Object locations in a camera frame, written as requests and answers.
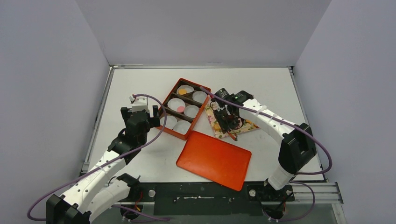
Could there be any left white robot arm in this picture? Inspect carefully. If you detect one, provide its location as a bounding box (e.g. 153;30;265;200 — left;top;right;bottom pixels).
46;105;160;224

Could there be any small orange cookie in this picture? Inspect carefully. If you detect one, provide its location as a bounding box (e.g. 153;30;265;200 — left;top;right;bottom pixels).
212;123;221;132

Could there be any white paper cup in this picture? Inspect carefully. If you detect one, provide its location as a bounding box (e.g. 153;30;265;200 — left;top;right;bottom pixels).
176;84;194;96
173;120;191;135
167;98;186;112
160;115;178;130
192;91;207;104
184;105;199;119

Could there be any floral tray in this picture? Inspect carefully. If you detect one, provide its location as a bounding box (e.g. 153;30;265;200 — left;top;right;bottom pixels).
205;101;258;139

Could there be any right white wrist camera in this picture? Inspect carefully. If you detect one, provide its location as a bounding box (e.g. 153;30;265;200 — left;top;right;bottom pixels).
214;88;230;100

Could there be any orange cookie tin box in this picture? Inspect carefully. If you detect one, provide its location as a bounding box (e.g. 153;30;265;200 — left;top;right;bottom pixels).
159;78;209;140

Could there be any round orange cookie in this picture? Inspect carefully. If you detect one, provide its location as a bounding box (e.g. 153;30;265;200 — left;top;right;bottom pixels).
178;88;188;95

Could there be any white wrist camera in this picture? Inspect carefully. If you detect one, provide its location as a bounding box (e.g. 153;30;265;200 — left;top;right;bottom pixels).
129;95;149;112
214;88;230;100

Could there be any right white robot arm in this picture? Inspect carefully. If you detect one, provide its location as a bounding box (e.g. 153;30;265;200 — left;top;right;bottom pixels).
211;88;317;200

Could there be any orange tin lid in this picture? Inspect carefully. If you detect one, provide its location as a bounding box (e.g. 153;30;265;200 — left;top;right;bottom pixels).
176;131;252;191

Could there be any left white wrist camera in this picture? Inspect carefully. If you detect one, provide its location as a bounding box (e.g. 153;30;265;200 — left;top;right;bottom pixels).
129;95;149;112

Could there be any aluminium frame rail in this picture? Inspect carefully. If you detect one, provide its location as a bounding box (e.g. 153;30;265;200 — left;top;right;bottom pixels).
111;63;294;70

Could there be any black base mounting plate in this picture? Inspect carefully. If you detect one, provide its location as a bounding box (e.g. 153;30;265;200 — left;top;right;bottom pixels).
121;182;295;216

